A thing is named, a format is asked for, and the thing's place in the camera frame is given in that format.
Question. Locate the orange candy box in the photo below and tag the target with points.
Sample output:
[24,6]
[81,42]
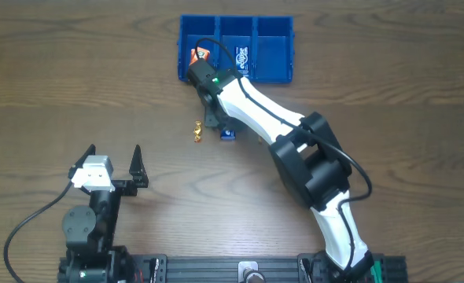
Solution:
[203,52]
[192,54]

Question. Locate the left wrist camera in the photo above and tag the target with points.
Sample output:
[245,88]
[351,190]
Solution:
[94,173]

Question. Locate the blue candy pack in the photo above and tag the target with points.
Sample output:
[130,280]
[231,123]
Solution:
[241,59]
[228,135]

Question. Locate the mounting rail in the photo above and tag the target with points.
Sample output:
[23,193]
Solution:
[216,269]

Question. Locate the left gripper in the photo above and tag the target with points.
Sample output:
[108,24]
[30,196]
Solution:
[125,188]

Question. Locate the blue tray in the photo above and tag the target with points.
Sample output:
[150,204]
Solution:
[271,59]

